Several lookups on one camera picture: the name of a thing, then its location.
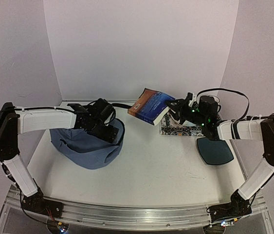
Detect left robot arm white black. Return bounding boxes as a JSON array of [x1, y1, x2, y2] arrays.
[[0, 98, 119, 213]]

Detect blue orange back-cover book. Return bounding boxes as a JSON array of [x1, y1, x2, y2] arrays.
[[128, 88, 175, 126]]

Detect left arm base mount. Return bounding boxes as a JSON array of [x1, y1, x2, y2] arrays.
[[20, 189, 64, 218]]

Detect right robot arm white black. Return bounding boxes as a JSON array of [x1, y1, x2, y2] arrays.
[[165, 92, 274, 200]]

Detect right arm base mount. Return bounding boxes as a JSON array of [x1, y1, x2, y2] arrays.
[[206, 202, 252, 224]]

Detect dark teal square plate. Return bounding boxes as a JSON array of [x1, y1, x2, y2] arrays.
[[196, 137, 234, 166]]

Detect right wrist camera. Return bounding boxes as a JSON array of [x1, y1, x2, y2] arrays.
[[186, 93, 197, 107]]

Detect blue student backpack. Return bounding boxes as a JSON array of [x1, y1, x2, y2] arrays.
[[49, 103, 132, 171]]

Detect patterned black placemat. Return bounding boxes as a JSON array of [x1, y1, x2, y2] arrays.
[[160, 113, 204, 137]]

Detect aluminium table front rail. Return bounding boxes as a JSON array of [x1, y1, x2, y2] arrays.
[[2, 190, 269, 231]]

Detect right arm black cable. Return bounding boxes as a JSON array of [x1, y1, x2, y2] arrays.
[[196, 88, 274, 166]]

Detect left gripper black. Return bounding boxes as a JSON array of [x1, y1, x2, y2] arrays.
[[88, 120, 120, 145]]

